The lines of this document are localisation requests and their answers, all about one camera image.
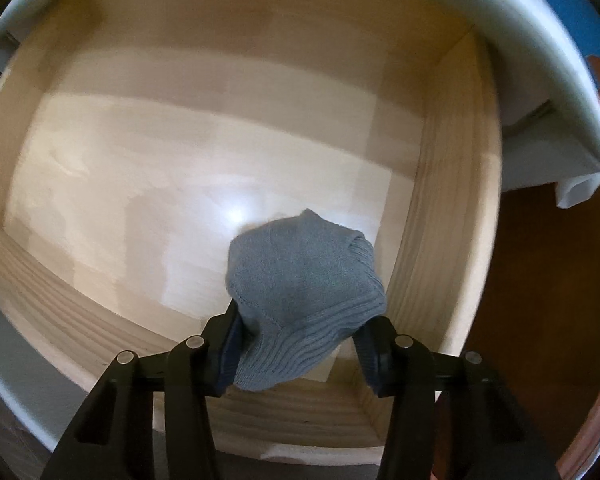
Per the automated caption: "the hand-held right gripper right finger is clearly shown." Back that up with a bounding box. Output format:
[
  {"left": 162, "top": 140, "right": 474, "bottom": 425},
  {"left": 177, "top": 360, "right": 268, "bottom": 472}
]
[{"left": 352, "top": 316, "right": 561, "bottom": 480}]

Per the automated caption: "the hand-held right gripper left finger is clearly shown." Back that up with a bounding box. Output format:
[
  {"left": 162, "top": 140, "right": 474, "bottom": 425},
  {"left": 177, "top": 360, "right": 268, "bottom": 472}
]
[{"left": 40, "top": 302, "right": 243, "bottom": 480}]

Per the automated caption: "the grey-fronted wooden drawer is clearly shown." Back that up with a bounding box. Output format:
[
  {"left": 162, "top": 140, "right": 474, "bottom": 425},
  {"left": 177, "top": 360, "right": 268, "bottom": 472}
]
[{"left": 0, "top": 0, "right": 506, "bottom": 466}]

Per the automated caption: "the blue foam mat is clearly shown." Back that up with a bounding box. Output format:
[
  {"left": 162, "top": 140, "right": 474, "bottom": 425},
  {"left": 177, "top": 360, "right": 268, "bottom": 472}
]
[{"left": 522, "top": 0, "right": 600, "bottom": 61}]

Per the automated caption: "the grey knit sock roll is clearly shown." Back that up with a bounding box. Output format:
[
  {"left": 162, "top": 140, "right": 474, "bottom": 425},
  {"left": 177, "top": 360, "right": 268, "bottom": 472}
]
[{"left": 225, "top": 208, "right": 388, "bottom": 393}]

